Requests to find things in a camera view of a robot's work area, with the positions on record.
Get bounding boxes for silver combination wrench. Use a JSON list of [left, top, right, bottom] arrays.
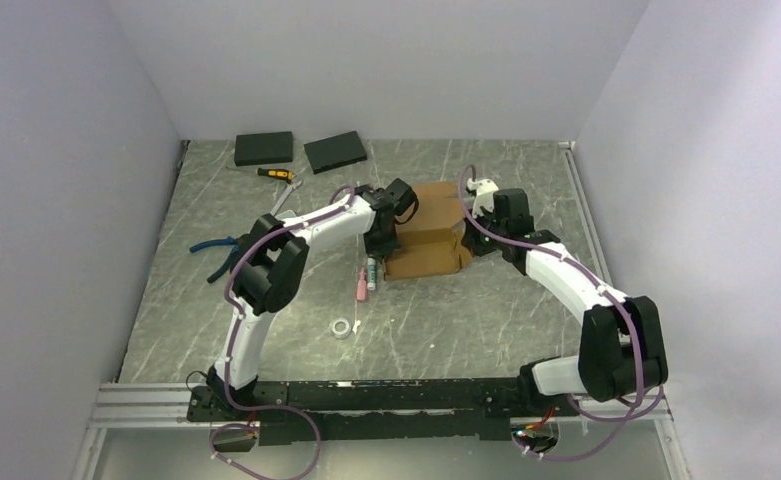
[[270, 180, 303, 216]]

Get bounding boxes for aluminium frame rail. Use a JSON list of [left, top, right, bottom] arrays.
[[89, 383, 191, 429]]

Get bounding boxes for green white glue stick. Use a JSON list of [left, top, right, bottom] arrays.
[[366, 257, 378, 291]]

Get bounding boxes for brown cardboard box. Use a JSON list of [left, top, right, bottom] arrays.
[[383, 182, 472, 281]]

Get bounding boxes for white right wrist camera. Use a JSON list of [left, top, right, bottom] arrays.
[[468, 178, 499, 211]]

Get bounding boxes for pink marker pen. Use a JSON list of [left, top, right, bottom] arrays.
[[355, 267, 368, 302]]

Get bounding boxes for yellow black screwdriver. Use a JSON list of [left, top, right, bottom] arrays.
[[256, 167, 295, 184]]

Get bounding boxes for blue handled pliers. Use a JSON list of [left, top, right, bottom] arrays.
[[188, 235, 246, 285]]

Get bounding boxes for black foam block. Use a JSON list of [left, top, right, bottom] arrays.
[[234, 131, 294, 167], [303, 131, 368, 175]]

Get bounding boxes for black foam block right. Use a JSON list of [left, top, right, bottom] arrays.
[[303, 131, 368, 175]]

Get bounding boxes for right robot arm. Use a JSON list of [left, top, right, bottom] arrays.
[[462, 179, 669, 415]]

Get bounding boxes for black foam block left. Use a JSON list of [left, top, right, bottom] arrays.
[[234, 131, 294, 167]]

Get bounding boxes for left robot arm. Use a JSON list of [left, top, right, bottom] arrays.
[[206, 179, 419, 420]]

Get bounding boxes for clear tape roll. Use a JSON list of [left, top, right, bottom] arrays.
[[330, 318, 352, 339]]

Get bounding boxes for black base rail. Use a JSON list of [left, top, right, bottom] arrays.
[[186, 374, 575, 446]]

